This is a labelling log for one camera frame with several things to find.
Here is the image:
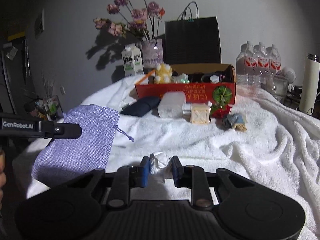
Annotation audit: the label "white paper ball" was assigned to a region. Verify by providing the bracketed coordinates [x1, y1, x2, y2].
[150, 152, 171, 176]

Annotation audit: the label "purple drawstring pouch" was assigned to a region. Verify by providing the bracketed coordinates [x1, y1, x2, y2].
[31, 105, 134, 187]

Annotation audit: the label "white round ribbed cap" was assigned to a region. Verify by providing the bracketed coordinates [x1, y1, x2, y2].
[209, 75, 220, 84]

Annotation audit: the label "person's left hand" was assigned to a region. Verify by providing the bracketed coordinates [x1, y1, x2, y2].
[0, 148, 7, 206]

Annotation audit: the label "dark blue case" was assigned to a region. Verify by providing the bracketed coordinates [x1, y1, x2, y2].
[120, 96, 161, 117]

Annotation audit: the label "cream cube plug adapter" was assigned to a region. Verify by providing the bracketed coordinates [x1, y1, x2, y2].
[190, 103, 210, 125]

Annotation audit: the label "white charger block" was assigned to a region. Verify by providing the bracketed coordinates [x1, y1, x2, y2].
[157, 92, 186, 119]

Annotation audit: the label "small grey blue figurine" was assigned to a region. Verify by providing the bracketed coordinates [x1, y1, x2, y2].
[222, 113, 247, 132]

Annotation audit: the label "white fluffy towel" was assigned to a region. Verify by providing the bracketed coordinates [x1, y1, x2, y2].
[12, 74, 320, 240]

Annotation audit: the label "orange cardboard box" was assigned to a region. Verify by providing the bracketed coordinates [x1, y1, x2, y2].
[135, 63, 236, 105]

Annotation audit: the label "mint green white trinket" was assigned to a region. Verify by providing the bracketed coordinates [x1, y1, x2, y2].
[171, 73, 189, 84]

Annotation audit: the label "yellow white plush toy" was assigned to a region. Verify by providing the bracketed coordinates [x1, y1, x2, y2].
[154, 63, 172, 84]

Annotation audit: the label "white green milk carton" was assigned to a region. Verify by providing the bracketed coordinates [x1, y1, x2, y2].
[121, 43, 143, 77]

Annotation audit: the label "purple glass vase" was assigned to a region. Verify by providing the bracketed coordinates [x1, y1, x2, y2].
[140, 39, 164, 69]

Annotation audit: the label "shrink-wrapped water bottle pack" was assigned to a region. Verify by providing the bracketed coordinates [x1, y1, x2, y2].
[236, 41, 281, 88]

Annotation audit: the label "black paper shopping bag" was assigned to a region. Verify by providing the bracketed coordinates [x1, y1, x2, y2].
[164, 1, 221, 64]

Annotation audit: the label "clear glass cup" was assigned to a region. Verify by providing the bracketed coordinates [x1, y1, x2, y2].
[266, 75, 289, 103]

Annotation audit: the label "white round lamp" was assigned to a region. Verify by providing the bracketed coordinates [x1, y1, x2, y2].
[281, 67, 296, 92]

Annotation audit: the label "dried pink purple flowers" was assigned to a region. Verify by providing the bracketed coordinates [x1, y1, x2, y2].
[93, 0, 165, 41]

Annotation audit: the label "white thermos bottle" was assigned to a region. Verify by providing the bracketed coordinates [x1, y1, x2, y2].
[298, 54, 319, 115]

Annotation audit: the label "wire rack with clutter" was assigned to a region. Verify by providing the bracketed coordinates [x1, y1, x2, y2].
[23, 73, 63, 121]

